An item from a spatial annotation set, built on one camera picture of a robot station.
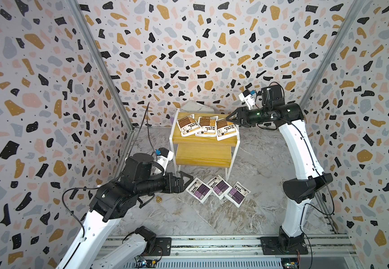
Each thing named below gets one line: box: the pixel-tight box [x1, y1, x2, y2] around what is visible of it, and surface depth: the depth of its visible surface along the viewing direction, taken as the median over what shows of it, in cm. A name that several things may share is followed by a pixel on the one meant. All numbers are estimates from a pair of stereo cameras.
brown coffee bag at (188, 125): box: [176, 113, 202, 138], surface depth 75 cm
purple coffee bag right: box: [224, 181, 252, 208], surface depth 91 cm
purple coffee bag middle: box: [206, 174, 233, 201], surface depth 94 cm
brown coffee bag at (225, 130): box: [216, 118, 239, 141], surface depth 73 cm
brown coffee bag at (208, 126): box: [195, 116, 219, 138], surface depth 75 cm
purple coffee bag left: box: [185, 177, 213, 204], surface depth 92 cm
